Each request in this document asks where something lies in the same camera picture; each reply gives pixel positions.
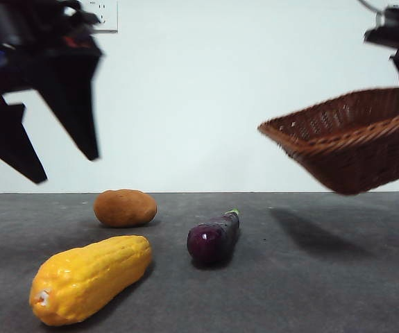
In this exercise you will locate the yellow corn cob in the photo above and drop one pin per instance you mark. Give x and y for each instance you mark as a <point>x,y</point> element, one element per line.
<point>91,277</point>

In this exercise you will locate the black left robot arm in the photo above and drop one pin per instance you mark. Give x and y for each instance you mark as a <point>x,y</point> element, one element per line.
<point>15,41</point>

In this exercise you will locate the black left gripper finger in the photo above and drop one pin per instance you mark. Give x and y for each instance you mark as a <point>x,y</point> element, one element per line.
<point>5,138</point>
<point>74,104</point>

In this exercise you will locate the purple eggplant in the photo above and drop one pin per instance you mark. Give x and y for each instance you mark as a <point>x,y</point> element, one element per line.
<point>213,239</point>

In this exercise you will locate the white wall socket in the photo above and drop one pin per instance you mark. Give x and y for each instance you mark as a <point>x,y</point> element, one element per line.
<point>107,17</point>

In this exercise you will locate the brown wicker basket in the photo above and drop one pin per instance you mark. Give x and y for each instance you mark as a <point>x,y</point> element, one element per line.
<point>352,159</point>

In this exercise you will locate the brown potato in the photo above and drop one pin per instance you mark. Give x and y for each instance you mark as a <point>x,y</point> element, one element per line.
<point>125,208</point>

